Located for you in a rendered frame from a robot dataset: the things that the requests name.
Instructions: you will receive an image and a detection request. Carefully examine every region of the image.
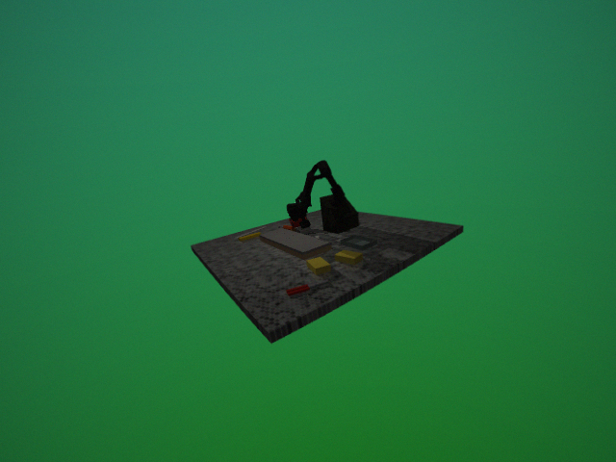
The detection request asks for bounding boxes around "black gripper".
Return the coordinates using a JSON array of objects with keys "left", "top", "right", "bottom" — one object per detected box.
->
[{"left": 298, "top": 211, "right": 311, "bottom": 229}]

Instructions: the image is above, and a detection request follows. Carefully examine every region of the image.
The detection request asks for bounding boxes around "grey rectangular panel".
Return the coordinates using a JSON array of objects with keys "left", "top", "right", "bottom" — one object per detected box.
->
[{"left": 259, "top": 228, "right": 332, "bottom": 260}]

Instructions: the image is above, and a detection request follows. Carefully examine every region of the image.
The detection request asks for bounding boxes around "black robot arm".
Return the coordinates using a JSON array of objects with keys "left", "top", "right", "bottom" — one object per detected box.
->
[{"left": 287, "top": 160, "right": 347, "bottom": 222}]

